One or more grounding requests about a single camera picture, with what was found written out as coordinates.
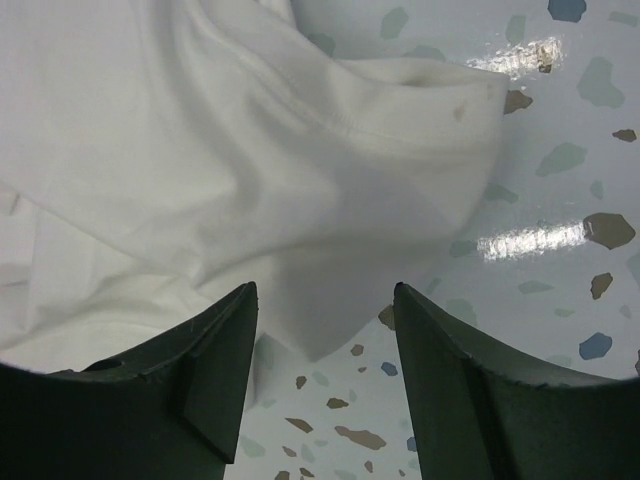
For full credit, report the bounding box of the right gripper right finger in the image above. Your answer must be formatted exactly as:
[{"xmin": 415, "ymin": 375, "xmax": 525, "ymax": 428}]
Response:
[{"xmin": 393, "ymin": 283, "xmax": 639, "ymax": 479}]

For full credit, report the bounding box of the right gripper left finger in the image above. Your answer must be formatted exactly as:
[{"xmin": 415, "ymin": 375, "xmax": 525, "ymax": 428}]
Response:
[{"xmin": 1, "ymin": 282, "xmax": 258, "ymax": 480}]

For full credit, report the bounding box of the white t shirt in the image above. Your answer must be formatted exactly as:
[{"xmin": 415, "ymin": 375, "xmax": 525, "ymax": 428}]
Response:
[{"xmin": 1, "ymin": 1, "xmax": 509, "ymax": 371}]

